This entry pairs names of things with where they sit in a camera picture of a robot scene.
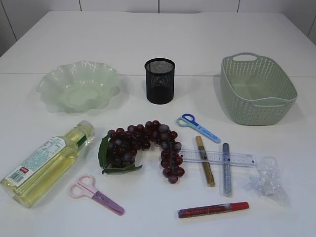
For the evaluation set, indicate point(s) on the blue capped scissors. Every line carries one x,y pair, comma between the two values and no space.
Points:
188,120

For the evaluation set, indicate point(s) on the dark red grape bunch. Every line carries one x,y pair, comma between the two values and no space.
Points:
118,149

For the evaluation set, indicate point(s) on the clear plastic sheet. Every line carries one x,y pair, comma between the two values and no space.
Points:
268,182

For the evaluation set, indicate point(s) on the yellow tea bottle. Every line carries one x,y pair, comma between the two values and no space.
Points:
38,173

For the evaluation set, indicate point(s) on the black mesh pen cup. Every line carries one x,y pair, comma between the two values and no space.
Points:
160,74

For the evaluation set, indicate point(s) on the clear plastic ruler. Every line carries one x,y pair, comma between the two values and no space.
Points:
242,160

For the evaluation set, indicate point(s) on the gold glitter pen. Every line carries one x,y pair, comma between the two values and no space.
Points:
205,164

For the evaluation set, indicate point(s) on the silver glitter pen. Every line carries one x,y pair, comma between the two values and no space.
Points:
227,171

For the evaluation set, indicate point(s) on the green wavy glass plate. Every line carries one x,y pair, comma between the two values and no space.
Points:
79,86

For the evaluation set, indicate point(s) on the red glitter pen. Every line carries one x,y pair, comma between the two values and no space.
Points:
212,209

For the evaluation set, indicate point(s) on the green woven plastic basket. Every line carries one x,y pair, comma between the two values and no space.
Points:
256,92

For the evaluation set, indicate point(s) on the pink capped scissors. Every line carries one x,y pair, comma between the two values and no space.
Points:
85,187

